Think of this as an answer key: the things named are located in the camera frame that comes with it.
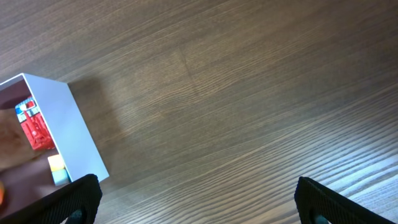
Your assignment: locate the red toy fire truck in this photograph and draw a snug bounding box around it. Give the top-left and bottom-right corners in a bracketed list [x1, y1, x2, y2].
[15, 95, 55, 151]

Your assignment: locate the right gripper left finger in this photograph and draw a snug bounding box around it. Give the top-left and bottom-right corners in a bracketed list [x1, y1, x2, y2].
[1, 174, 103, 224]

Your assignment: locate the colourful 2x2 puzzle cube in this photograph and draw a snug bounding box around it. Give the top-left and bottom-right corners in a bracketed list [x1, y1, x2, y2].
[47, 154, 70, 186]

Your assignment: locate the white pink-lined cardboard box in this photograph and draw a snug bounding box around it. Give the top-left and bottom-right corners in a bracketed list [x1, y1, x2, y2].
[0, 73, 110, 218]

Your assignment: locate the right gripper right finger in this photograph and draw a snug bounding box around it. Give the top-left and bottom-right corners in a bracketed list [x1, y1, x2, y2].
[294, 177, 394, 224]

